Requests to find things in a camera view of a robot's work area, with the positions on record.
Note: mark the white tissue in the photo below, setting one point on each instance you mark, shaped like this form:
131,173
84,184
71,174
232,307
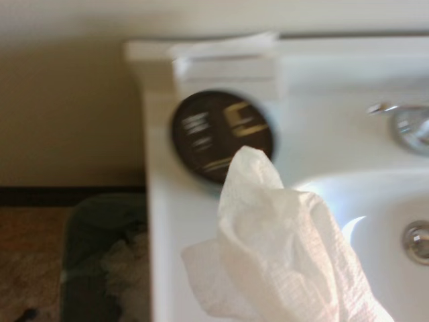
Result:
285,241

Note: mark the green trash bin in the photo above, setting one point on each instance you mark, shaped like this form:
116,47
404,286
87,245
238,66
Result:
90,234

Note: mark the teal jar with black lid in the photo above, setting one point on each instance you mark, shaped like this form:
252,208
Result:
207,137

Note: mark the white bathroom sink vanity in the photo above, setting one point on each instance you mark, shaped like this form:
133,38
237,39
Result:
187,241

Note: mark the folded white paper towels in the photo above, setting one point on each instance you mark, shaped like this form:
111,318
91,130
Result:
228,63

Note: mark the discarded white tissues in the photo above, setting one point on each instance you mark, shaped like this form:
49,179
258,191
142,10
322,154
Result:
125,265

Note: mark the black baseboard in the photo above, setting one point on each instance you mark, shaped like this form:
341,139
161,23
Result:
67,196

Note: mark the chrome sink faucet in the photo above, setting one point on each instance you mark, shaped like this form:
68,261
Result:
407,129

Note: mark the chrome sink drain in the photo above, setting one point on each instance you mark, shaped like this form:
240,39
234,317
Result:
419,243

